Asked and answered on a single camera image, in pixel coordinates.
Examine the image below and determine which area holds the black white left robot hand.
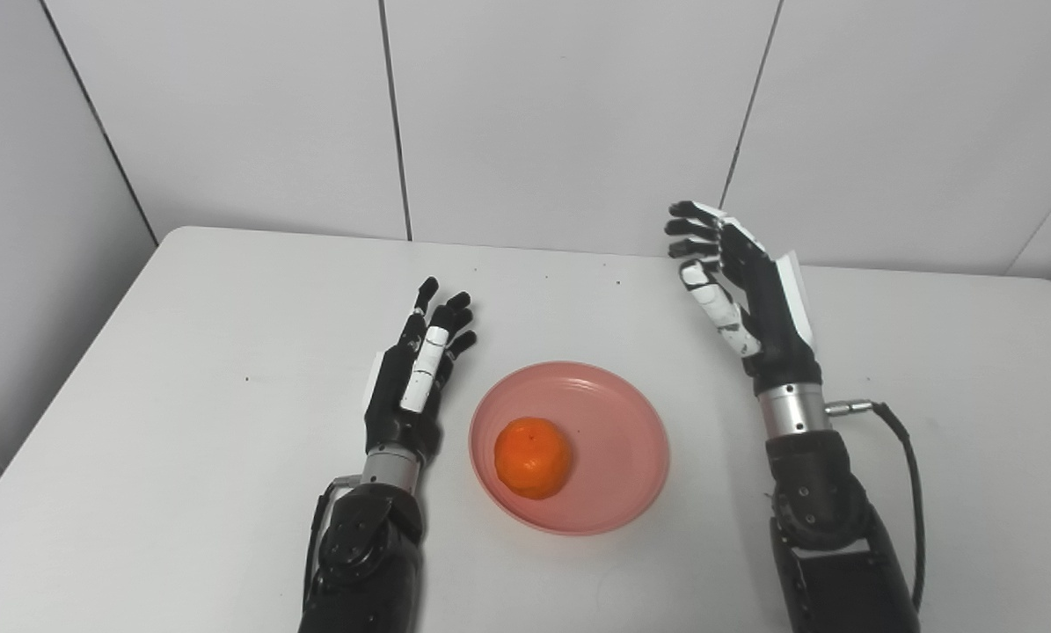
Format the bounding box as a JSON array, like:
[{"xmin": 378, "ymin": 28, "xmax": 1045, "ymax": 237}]
[{"xmin": 363, "ymin": 277, "xmax": 478, "ymax": 467}]

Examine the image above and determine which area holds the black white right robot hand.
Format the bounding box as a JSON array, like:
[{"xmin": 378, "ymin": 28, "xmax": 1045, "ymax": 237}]
[{"xmin": 664, "ymin": 201, "xmax": 823, "ymax": 397}]

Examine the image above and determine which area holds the orange fruit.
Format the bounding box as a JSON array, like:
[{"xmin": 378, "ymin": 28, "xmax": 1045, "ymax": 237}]
[{"xmin": 494, "ymin": 417, "xmax": 573, "ymax": 501}]

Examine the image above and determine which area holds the pink round plate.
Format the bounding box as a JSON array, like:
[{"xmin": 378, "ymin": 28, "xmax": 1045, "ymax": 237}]
[{"xmin": 468, "ymin": 361, "xmax": 671, "ymax": 536}]

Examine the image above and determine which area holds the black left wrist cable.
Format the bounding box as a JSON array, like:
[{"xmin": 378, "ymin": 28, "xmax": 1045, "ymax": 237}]
[{"xmin": 303, "ymin": 475, "xmax": 363, "ymax": 608}]

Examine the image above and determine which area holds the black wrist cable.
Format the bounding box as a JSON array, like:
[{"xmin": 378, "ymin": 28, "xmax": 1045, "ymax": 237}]
[
  {"xmin": 303, "ymin": 475, "xmax": 363, "ymax": 608},
  {"xmin": 824, "ymin": 400, "xmax": 927, "ymax": 612}
]

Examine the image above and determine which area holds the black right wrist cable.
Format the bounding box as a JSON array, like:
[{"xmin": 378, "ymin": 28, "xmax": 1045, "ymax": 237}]
[{"xmin": 824, "ymin": 400, "xmax": 927, "ymax": 612}]

